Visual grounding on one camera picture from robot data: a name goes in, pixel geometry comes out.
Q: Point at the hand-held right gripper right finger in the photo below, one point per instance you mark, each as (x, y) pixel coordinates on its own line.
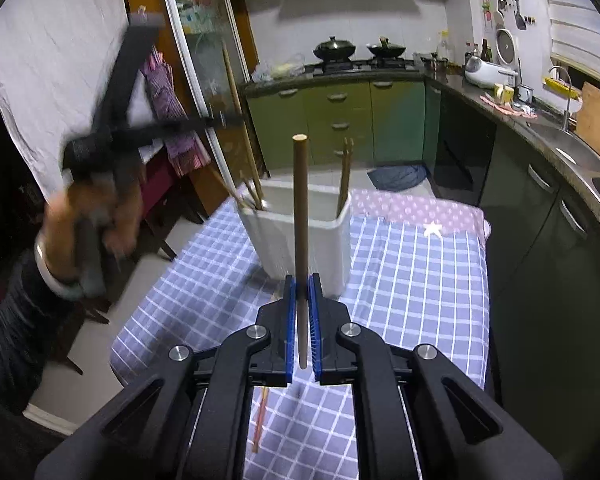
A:
(316, 330)

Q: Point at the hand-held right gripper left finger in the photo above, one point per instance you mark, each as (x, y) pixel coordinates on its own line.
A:
(290, 330)

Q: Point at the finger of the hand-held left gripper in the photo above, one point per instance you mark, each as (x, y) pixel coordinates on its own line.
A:
(180, 127)
(130, 75)

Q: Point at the white plastic utensil holder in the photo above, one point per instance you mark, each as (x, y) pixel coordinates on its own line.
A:
(280, 245)

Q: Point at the dark wooden chopstick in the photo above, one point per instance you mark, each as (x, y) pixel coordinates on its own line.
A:
(260, 420)

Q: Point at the person's left forearm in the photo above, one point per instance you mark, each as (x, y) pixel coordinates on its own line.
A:
(15, 330)

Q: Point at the person's left hand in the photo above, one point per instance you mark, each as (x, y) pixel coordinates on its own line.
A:
(60, 230)

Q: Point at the purple checked apron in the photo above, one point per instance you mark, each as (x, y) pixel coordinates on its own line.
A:
(175, 110)

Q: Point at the dark red chair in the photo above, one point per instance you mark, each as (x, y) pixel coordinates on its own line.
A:
(160, 190)

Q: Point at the white hanging sheet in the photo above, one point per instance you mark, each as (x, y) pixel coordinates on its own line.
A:
(55, 60)

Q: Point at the glass sliding door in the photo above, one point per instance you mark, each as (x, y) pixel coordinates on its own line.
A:
(205, 35)

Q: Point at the blue checked tablecloth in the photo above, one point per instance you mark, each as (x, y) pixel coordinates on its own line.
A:
(405, 285)

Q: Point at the plastic bag with food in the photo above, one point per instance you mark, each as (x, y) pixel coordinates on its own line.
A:
(280, 67)

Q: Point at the white bangle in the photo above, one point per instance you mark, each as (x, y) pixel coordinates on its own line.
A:
(55, 282)

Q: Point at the green base cabinets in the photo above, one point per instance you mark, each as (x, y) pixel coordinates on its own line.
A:
(340, 120)

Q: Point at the black wok with lid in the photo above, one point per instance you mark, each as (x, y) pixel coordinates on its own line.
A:
(334, 50)

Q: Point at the blue floor cloth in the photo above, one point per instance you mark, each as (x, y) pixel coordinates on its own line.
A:
(397, 177)

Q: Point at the gas stove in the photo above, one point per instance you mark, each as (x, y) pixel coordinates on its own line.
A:
(360, 66)

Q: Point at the dark base cabinets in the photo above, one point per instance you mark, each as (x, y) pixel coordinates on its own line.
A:
(530, 210)

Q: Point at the small steel pot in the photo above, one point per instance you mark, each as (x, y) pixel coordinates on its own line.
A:
(434, 62)

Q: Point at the clear plastic bottle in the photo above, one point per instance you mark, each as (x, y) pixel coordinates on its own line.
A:
(445, 45)

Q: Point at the dark kitchen countertop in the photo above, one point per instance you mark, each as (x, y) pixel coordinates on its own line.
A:
(460, 87)

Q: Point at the pink counter cloth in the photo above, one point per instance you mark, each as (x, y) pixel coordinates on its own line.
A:
(510, 109)

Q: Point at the yellow green cup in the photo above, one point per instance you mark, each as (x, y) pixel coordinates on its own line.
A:
(504, 94)

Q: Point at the white rice cooker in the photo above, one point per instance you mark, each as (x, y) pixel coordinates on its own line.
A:
(485, 72)

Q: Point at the dark sauce bottles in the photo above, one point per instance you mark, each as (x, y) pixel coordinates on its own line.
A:
(482, 52)

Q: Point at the steel sink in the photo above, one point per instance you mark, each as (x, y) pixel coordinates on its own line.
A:
(575, 155)

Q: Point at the steel mug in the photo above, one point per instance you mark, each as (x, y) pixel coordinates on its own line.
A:
(525, 94)

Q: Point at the pink hanging kitchen tool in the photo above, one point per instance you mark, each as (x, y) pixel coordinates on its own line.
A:
(486, 5)

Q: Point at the small steel faucet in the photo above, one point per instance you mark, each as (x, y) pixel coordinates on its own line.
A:
(566, 100)

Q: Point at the hanging ladle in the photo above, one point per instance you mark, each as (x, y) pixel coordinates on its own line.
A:
(501, 10)

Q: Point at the yellow sponge holder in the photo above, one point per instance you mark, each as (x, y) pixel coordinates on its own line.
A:
(560, 87)

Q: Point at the black hanging spatula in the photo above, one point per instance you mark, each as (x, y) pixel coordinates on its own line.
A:
(519, 15)

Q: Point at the white window blind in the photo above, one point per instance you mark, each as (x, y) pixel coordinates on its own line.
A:
(575, 10)

